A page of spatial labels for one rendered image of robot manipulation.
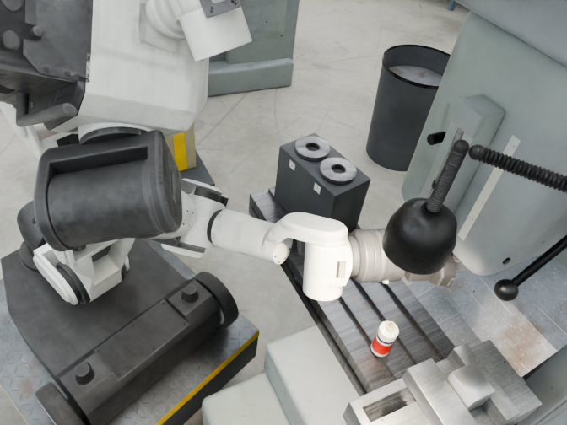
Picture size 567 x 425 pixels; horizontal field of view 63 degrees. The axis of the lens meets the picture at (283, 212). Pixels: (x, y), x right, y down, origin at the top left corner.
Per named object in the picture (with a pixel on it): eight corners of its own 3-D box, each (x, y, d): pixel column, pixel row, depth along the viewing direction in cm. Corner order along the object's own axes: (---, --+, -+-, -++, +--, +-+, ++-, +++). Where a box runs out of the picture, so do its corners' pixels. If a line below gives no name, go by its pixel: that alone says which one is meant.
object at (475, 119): (423, 242, 65) (482, 116, 50) (405, 223, 67) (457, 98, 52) (444, 234, 67) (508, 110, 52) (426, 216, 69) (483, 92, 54)
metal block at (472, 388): (461, 415, 85) (473, 402, 81) (440, 385, 88) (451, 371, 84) (482, 404, 87) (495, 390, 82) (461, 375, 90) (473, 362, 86)
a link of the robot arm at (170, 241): (147, 241, 87) (101, 240, 65) (166, 175, 88) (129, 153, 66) (205, 258, 87) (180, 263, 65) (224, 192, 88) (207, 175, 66)
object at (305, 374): (330, 508, 97) (341, 492, 88) (261, 364, 117) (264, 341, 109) (500, 407, 115) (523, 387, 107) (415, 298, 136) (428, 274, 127)
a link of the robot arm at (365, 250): (386, 241, 70) (313, 244, 68) (378, 302, 74) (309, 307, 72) (361, 214, 80) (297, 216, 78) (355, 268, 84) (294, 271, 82)
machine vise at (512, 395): (383, 496, 81) (400, 477, 73) (341, 415, 90) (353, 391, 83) (526, 417, 94) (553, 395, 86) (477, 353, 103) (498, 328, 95)
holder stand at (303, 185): (322, 248, 120) (336, 192, 106) (272, 197, 132) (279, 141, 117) (356, 229, 126) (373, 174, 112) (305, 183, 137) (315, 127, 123)
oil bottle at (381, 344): (377, 360, 99) (391, 334, 92) (367, 344, 102) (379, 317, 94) (392, 352, 101) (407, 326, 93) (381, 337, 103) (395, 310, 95)
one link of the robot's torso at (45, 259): (39, 274, 140) (25, 245, 131) (97, 239, 152) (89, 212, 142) (76, 315, 132) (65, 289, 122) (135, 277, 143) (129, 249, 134)
